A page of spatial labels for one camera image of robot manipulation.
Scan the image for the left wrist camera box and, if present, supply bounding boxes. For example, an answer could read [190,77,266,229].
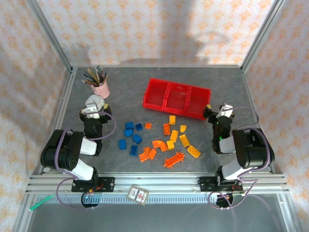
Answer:
[83,101,102,119]

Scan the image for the green marker pen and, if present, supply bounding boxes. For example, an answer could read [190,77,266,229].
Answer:
[29,194,54,211]

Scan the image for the aluminium frame leg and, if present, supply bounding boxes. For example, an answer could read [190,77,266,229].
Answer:
[13,194,37,232]
[277,193,300,232]

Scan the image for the white round plastic object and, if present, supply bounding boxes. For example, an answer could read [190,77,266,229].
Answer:
[85,95,106,107]

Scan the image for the thin aluminium frame rail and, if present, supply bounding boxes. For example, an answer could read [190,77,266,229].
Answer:
[71,64,243,70]

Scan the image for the wide aluminium frame rail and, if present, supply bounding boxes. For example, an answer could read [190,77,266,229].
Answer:
[25,173,290,195]

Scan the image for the pink pencil cup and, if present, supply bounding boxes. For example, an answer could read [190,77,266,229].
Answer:
[91,77,111,99]

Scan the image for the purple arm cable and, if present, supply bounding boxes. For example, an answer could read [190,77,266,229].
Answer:
[56,110,117,211]
[209,106,270,210]

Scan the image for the orange patterned backdrop cloth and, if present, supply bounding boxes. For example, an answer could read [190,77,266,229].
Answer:
[31,0,283,67]
[0,0,70,232]
[243,0,309,232]

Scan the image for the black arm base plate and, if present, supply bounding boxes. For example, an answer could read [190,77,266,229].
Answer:
[71,176,115,193]
[198,176,245,194]

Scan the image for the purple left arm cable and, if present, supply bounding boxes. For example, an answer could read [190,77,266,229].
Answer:
[56,110,117,211]

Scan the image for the long amber lego brick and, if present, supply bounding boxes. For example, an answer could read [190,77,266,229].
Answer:
[187,145,201,158]

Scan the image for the aluminium frame side rail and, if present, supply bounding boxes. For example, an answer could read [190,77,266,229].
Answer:
[241,67,276,174]
[40,67,78,174]

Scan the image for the aluminium frame post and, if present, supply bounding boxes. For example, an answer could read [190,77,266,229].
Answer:
[241,0,290,73]
[25,0,74,73]

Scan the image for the printed card brown border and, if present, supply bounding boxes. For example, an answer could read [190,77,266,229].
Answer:
[127,185,149,206]

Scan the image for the orange lego fence piece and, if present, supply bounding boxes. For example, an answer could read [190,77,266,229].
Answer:
[164,151,185,168]

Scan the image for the grey slotted cable duct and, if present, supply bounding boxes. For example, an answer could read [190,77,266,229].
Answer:
[55,194,242,204]

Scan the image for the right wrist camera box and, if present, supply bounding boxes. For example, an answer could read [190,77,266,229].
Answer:
[215,103,234,119]

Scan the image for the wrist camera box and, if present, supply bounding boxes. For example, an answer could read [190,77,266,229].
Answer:
[83,101,102,119]
[215,103,234,119]

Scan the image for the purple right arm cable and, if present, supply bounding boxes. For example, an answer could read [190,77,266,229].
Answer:
[209,106,270,210]

